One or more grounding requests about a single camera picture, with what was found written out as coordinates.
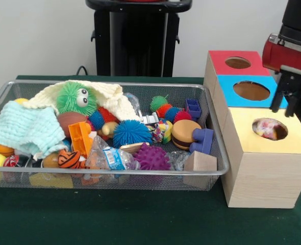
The multicolour fabric knot toy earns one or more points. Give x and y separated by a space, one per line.
265 127

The plain wooden cube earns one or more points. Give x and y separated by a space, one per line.
201 162

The light blue waffle cloth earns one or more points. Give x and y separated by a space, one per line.
25 125

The crushed clear plastic bottle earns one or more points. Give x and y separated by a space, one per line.
111 155

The yellow multicolour knot toy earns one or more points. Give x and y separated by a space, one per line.
162 131

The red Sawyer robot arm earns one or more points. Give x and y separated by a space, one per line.
298 15

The shallow clear mesh bin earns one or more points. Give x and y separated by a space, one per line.
150 181

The cream waffle cloth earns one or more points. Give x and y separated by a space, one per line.
114 100

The wooden box with three holes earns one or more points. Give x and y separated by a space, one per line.
265 178

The blue spiky ball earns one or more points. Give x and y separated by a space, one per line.
132 134

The purple toy block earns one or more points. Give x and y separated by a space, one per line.
203 141

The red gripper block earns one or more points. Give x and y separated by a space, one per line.
288 61

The purple spiky ball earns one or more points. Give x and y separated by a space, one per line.
152 158

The round tan wooden disc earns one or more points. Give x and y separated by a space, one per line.
185 130

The green fuzzy googly-eyed toy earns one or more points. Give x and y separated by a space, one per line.
69 98

